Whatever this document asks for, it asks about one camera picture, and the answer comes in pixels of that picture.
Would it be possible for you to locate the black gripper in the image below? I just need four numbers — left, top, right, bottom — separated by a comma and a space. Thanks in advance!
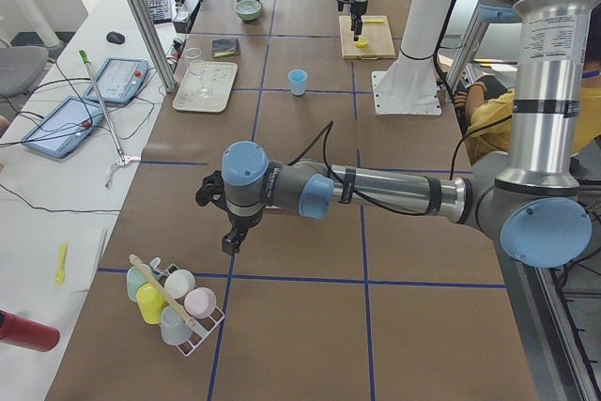
195, 170, 264, 254
336, 0, 367, 41

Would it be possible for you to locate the yellow lemon slice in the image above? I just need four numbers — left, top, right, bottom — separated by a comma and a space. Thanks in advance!
354, 37, 368, 48

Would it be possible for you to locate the white cup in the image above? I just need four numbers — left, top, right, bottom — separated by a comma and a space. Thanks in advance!
164, 269, 195, 300

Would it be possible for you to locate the pink cup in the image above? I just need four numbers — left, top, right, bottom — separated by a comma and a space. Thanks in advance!
184, 287, 217, 319

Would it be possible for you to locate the light blue cup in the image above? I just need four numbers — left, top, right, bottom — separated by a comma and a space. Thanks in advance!
287, 69, 308, 96

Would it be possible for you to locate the yellow cup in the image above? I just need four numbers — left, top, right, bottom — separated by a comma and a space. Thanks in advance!
135, 283, 166, 325

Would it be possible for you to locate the mint green cup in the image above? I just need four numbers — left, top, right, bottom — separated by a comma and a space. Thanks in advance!
126, 266, 147, 302

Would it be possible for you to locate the grey blue cup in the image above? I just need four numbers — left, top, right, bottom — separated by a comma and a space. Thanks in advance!
160, 306, 192, 346

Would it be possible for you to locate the bamboo cutting board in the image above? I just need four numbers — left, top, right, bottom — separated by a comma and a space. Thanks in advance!
339, 15, 396, 60

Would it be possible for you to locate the wooden stick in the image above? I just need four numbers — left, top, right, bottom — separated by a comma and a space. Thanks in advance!
129, 254, 196, 329

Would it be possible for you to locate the green bowl of ice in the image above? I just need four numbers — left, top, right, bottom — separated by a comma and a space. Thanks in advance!
234, 0, 263, 22

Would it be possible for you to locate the long reach grabber tool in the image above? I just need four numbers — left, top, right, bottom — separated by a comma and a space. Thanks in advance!
79, 49, 142, 190

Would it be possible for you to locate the grey folded cloth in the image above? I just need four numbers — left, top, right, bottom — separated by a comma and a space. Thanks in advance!
211, 38, 240, 58

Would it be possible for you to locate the person in yellow shirt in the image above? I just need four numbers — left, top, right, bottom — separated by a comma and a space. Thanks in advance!
455, 42, 600, 163

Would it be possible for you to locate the cream bear tray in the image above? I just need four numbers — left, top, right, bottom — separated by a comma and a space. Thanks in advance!
173, 62, 238, 114

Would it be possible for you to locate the clear wine glass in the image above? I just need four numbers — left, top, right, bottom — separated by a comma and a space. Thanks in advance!
183, 47, 212, 98

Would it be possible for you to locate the small yellow spoon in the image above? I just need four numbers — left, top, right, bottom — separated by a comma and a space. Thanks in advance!
54, 242, 68, 285

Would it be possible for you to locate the blue teach pendant far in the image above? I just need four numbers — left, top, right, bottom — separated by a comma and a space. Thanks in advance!
95, 57, 149, 105

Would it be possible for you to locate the blue teach pendant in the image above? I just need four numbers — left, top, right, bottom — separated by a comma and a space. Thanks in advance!
21, 96, 104, 159
95, 57, 149, 105

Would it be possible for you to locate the black keyboard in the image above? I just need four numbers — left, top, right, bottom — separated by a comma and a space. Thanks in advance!
145, 0, 172, 23

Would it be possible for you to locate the blue teach pendant near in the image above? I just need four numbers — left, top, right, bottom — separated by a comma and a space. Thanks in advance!
21, 96, 104, 159

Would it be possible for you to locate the red bottle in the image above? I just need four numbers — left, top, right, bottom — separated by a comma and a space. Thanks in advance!
1, 311, 60, 352

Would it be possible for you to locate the black computer mouse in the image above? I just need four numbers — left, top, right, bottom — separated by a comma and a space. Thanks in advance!
105, 31, 126, 45

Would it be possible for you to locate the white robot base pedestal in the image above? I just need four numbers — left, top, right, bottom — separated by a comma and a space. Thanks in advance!
372, 0, 453, 116

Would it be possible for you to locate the white wire cup rack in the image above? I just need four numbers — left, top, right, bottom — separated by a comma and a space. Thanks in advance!
149, 257, 224, 356

